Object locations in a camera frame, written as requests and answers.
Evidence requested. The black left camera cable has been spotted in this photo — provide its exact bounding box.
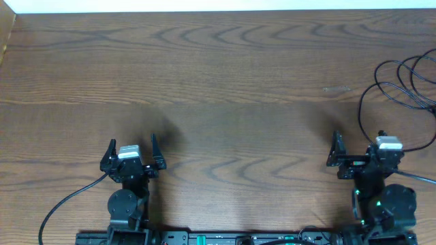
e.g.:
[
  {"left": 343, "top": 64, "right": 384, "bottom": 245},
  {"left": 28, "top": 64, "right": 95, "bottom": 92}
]
[{"left": 37, "top": 171, "right": 110, "bottom": 245}]

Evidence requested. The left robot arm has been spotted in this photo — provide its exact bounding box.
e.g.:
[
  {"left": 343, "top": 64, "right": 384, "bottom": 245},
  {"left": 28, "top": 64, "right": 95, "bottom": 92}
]
[{"left": 99, "top": 134, "right": 166, "bottom": 245}]

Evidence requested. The black camera cable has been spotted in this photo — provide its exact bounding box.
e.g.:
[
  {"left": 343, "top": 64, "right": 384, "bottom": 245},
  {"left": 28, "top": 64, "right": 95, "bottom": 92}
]
[
  {"left": 37, "top": 171, "right": 110, "bottom": 245},
  {"left": 384, "top": 166, "right": 436, "bottom": 185}
]

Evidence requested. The clear tape piece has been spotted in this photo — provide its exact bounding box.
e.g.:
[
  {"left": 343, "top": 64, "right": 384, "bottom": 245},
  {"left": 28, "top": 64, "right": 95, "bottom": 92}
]
[{"left": 323, "top": 86, "right": 351, "bottom": 92}]

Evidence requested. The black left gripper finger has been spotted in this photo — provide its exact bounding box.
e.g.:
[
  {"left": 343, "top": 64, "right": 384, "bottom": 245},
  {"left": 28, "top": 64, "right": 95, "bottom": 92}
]
[
  {"left": 151, "top": 133, "right": 166, "bottom": 169},
  {"left": 100, "top": 139, "right": 116, "bottom": 167}
]

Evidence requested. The black usb cable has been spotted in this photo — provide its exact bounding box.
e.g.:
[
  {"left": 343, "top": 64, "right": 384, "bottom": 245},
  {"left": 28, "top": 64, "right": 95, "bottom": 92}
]
[{"left": 356, "top": 48, "right": 436, "bottom": 153}]

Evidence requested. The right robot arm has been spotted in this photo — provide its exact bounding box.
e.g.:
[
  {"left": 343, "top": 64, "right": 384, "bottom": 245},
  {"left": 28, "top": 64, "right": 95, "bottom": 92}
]
[{"left": 326, "top": 131, "right": 417, "bottom": 244}]

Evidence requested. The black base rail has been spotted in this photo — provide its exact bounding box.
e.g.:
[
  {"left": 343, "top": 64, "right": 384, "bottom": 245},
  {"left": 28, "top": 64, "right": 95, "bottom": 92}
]
[{"left": 74, "top": 229, "right": 418, "bottom": 245}]

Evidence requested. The black right camera cable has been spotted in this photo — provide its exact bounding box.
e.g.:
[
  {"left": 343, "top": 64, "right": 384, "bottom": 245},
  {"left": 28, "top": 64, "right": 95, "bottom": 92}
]
[{"left": 384, "top": 166, "right": 436, "bottom": 185}]

